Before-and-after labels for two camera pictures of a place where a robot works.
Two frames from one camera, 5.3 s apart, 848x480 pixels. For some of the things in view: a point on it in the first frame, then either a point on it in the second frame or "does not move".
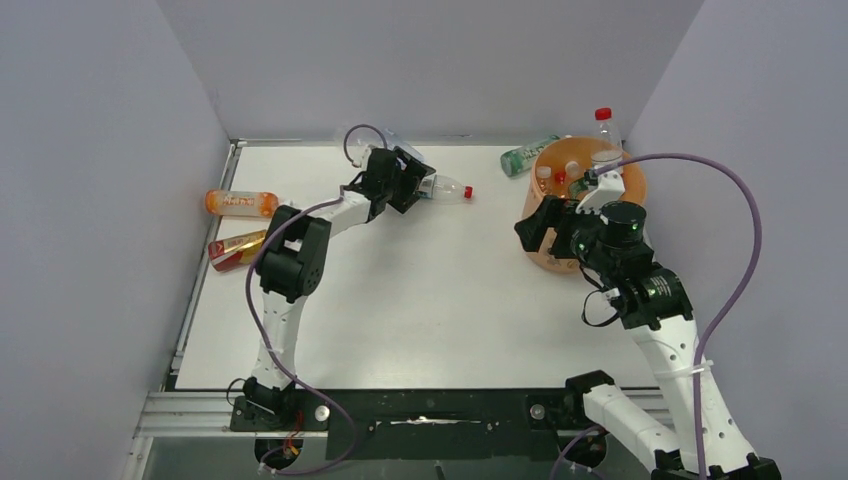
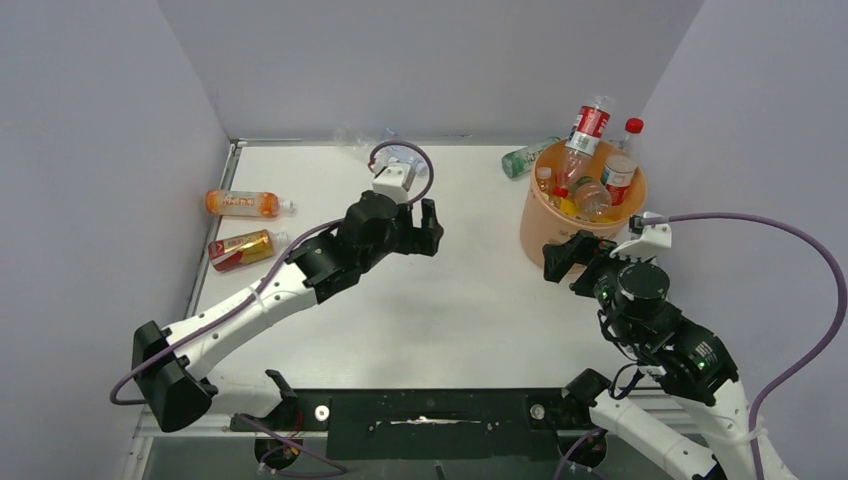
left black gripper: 412,177 → 417,240
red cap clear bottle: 445,190 → 588,128
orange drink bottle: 241,203 does not move
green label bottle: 516,161 does not move
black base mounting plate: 416,424 does not move
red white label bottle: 609,149 → 619,168
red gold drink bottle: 235,251 does not move
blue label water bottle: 544,176 does not move
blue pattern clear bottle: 394,140 does not move
